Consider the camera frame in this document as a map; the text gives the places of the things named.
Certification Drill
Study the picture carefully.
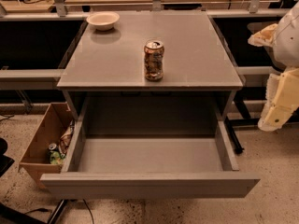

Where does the grey top drawer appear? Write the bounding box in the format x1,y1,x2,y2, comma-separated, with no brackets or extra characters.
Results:
40,96,262,200

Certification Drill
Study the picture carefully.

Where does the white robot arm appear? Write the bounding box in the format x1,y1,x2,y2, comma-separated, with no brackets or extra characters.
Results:
248,2,299,132

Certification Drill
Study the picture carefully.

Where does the grey drawer cabinet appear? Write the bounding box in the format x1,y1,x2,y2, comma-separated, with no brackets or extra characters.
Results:
58,10,243,118

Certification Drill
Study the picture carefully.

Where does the crushed soda can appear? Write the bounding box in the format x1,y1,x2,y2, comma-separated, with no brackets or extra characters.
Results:
144,40,164,81

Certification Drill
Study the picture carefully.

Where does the white ceramic bowl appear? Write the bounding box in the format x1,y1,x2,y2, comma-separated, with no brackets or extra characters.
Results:
87,11,120,31

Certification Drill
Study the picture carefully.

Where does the green can in box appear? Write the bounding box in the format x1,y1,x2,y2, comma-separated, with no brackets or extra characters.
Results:
48,143,65,165

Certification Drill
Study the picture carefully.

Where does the cardboard box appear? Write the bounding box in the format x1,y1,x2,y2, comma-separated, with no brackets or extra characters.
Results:
19,103,73,189

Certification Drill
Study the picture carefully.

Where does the black floor cable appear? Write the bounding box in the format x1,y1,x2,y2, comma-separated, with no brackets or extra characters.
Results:
82,199,95,224

